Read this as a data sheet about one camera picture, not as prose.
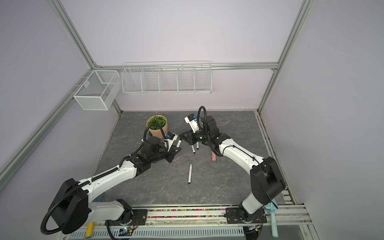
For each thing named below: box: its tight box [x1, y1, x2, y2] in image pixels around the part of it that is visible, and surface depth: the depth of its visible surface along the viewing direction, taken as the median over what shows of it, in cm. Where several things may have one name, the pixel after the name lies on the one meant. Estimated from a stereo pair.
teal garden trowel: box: [264, 199, 280, 238], surface depth 71 cm
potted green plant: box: [146, 114, 168, 138], surface depth 101 cm
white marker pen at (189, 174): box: [188, 163, 192, 184], surface depth 88 cm
